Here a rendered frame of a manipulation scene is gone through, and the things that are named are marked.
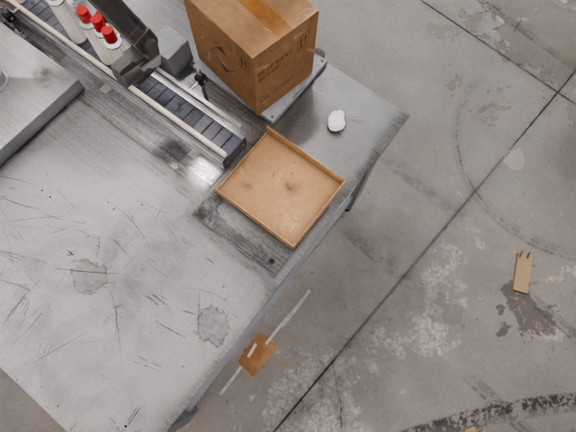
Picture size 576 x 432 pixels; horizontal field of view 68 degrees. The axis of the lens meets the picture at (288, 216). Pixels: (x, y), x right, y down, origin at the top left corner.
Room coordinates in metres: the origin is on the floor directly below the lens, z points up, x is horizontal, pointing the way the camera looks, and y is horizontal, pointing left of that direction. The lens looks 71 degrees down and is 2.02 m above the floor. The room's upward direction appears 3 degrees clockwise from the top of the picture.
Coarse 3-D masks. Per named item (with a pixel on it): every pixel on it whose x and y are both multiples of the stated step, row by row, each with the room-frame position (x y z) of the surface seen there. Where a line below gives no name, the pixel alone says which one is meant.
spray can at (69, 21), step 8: (48, 0) 0.96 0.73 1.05; (56, 0) 0.96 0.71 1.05; (64, 0) 0.97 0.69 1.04; (56, 8) 0.95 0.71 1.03; (64, 8) 0.96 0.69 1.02; (64, 16) 0.95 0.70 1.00; (72, 16) 0.96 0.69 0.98; (64, 24) 0.95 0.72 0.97; (72, 24) 0.95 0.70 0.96; (72, 32) 0.95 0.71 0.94; (80, 32) 0.96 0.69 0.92; (72, 40) 0.95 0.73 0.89; (80, 40) 0.95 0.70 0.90
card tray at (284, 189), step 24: (264, 144) 0.64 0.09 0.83; (288, 144) 0.64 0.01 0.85; (240, 168) 0.55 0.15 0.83; (264, 168) 0.56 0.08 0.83; (288, 168) 0.56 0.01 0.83; (312, 168) 0.57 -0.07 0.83; (216, 192) 0.47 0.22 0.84; (240, 192) 0.47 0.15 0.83; (264, 192) 0.48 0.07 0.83; (288, 192) 0.48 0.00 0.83; (312, 192) 0.49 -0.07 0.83; (336, 192) 0.48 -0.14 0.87; (264, 216) 0.40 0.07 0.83; (288, 216) 0.41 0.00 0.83; (312, 216) 0.41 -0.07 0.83; (288, 240) 0.33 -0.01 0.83
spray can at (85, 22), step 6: (84, 6) 0.91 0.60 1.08; (78, 12) 0.88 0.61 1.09; (84, 12) 0.88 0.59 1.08; (84, 18) 0.88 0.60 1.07; (90, 18) 0.89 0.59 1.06; (84, 24) 0.88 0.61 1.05; (90, 24) 0.88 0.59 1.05; (84, 30) 0.87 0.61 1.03; (90, 30) 0.87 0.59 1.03; (90, 36) 0.87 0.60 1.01; (90, 42) 0.87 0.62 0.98; (96, 42) 0.87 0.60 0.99; (96, 48) 0.87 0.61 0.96; (102, 54) 0.87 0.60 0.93; (102, 60) 0.87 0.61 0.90; (108, 60) 0.87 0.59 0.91
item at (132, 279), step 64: (128, 0) 1.19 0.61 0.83; (64, 64) 0.90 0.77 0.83; (64, 128) 0.66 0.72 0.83; (128, 128) 0.68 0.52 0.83; (256, 128) 0.70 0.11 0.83; (320, 128) 0.71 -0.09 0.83; (384, 128) 0.73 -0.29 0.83; (0, 192) 0.43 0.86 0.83; (64, 192) 0.45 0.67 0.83; (128, 192) 0.46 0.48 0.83; (192, 192) 0.47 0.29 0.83; (0, 256) 0.24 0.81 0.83; (64, 256) 0.25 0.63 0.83; (128, 256) 0.26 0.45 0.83; (192, 256) 0.27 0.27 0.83; (256, 256) 0.28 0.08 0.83; (0, 320) 0.07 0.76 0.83; (64, 320) 0.08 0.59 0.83; (128, 320) 0.08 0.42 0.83; (192, 320) 0.09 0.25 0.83; (64, 384) -0.09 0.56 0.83; (128, 384) -0.08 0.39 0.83; (192, 384) -0.07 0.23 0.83
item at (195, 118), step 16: (32, 0) 1.12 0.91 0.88; (48, 16) 1.05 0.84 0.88; (48, 32) 1.01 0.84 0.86; (64, 32) 0.99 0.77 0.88; (160, 96) 0.77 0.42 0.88; (176, 96) 0.77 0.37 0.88; (160, 112) 0.71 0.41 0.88; (176, 112) 0.71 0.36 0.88; (192, 112) 0.71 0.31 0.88; (192, 128) 0.66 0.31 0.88; (208, 128) 0.66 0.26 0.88; (224, 128) 0.66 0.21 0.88; (224, 144) 0.61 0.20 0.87
